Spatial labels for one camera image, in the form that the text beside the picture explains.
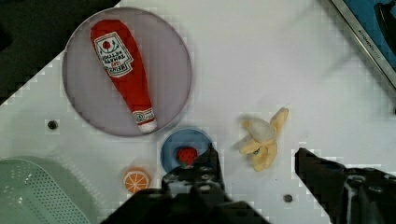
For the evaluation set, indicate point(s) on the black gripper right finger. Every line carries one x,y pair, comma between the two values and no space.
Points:
348,195

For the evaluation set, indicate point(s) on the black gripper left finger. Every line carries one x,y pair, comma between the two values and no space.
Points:
201,179

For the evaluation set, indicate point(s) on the yellow plush peeled banana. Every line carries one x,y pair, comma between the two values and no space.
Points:
260,143

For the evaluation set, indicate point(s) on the silver toaster oven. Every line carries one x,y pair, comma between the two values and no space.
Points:
373,24

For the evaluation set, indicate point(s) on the red toy strawberry in bowl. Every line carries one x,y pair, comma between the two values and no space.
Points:
187,155

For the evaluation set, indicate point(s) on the blue small bowl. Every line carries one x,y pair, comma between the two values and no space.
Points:
185,137

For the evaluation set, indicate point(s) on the orange slice toy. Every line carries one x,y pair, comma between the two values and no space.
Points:
136,179

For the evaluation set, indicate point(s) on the grey round plate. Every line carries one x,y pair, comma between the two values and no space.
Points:
167,63

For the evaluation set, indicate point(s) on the red plush ketchup bottle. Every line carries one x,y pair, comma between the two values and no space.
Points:
120,57

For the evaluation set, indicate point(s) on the green perforated colander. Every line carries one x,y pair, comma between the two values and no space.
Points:
38,191

